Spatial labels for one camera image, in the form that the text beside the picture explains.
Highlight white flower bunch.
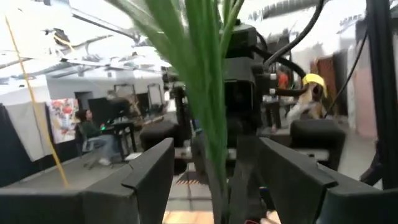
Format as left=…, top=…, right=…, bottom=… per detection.
left=105, top=0, right=246, bottom=224

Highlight black vertical rig post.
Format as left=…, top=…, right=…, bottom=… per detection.
left=365, top=0, right=398, bottom=190

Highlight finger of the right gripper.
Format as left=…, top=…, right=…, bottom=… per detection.
left=191, top=138, right=206, bottom=175
left=228, top=138, right=275, bottom=224

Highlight long yellow cable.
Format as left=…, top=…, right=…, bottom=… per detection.
left=3, top=14, right=71, bottom=190

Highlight thick black gripper cable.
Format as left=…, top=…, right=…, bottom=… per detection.
left=262, top=0, right=326, bottom=71

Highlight office chair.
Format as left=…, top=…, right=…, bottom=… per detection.
left=75, top=124, right=109, bottom=170

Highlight colourful poster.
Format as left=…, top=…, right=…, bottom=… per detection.
left=46, top=98, right=80, bottom=144

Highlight black curtain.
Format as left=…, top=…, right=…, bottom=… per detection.
left=0, top=102, right=78, bottom=188

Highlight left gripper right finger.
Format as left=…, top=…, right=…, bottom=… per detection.
left=257, top=136, right=339, bottom=224

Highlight white cloth sheet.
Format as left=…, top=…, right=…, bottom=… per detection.
left=4, top=100, right=54, bottom=162

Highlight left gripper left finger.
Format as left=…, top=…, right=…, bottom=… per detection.
left=83, top=138, right=175, bottom=224

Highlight black desk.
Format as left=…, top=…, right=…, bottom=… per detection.
left=101, top=119, right=138, bottom=161

